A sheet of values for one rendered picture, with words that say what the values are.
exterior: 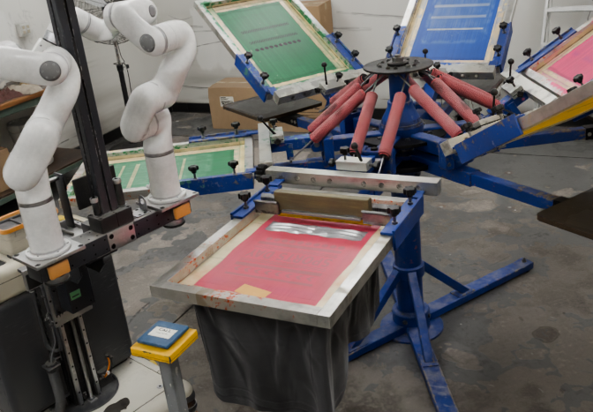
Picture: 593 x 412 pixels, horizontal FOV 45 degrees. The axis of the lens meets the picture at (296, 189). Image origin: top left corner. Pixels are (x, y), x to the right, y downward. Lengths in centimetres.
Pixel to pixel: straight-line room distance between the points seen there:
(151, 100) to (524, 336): 217
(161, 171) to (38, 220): 43
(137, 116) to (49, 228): 41
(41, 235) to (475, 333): 218
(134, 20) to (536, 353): 230
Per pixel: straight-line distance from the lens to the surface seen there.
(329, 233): 238
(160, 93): 216
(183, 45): 217
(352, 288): 200
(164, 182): 232
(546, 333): 361
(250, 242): 240
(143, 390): 298
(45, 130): 195
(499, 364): 339
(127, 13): 213
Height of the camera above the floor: 199
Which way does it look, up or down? 22 degrees down
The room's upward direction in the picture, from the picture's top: 6 degrees counter-clockwise
